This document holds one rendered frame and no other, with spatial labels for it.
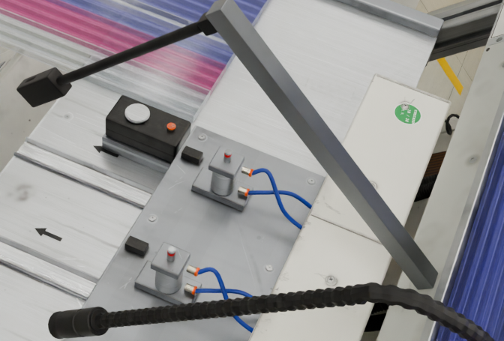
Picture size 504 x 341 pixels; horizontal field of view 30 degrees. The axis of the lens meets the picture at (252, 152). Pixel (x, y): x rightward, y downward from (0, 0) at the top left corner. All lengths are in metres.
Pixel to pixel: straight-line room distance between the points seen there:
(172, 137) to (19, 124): 0.53
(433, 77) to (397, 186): 2.69
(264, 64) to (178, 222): 0.23
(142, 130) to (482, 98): 0.32
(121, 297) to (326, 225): 0.18
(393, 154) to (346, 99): 0.16
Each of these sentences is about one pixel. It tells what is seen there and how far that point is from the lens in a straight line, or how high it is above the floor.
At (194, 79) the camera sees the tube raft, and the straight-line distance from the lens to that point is 0.99.
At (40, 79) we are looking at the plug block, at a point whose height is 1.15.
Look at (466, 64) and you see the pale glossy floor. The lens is 3.77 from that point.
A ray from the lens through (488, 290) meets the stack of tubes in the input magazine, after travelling 0.68.
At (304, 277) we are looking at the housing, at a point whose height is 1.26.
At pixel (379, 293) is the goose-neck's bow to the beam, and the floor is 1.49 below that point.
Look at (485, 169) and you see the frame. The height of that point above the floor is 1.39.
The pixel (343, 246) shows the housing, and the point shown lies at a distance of 0.80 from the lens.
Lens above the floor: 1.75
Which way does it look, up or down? 41 degrees down
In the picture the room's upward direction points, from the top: 76 degrees clockwise
